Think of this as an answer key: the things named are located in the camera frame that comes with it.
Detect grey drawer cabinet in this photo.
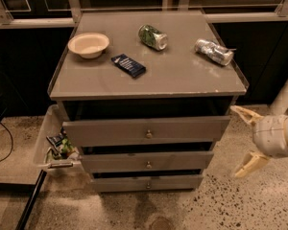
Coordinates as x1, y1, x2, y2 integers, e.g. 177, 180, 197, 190
48, 11, 248, 181

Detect grey top drawer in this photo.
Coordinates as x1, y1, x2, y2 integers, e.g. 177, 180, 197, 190
63, 116, 229, 147

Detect metal railing frame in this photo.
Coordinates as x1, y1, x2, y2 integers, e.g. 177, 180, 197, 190
0, 0, 288, 28

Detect blue snack packet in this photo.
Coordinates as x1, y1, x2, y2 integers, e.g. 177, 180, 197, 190
111, 54, 146, 78

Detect silver crushed can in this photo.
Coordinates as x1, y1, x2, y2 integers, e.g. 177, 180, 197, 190
194, 38, 234, 66

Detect snack packets in bin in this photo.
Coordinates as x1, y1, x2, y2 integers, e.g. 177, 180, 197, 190
44, 127, 80, 162

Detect green crushed can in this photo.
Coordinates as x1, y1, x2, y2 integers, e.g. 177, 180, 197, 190
138, 24, 168, 51

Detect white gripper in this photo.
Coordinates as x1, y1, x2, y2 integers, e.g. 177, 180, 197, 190
230, 105, 288, 178

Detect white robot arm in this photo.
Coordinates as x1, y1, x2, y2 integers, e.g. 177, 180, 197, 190
230, 80, 288, 178

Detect grey drawer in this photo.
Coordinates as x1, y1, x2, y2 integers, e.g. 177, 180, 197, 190
82, 151, 213, 173
63, 116, 229, 147
92, 174, 204, 193

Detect clear plastic bin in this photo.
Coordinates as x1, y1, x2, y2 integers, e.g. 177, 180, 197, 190
34, 104, 83, 176

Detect black bar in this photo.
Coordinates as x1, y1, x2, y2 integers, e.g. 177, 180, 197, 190
15, 170, 47, 230

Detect white paper bowl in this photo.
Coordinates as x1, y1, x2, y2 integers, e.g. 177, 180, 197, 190
67, 33, 109, 59

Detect black cable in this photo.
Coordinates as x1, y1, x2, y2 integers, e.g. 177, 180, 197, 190
0, 116, 14, 167

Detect grey middle drawer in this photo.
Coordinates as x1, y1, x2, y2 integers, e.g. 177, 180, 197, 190
82, 151, 213, 173

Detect floor drain cover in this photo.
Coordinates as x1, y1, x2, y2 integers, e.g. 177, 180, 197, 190
149, 217, 174, 230

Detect grey bottom drawer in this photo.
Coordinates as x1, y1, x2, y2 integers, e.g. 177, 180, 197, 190
92, 174, 204, 193

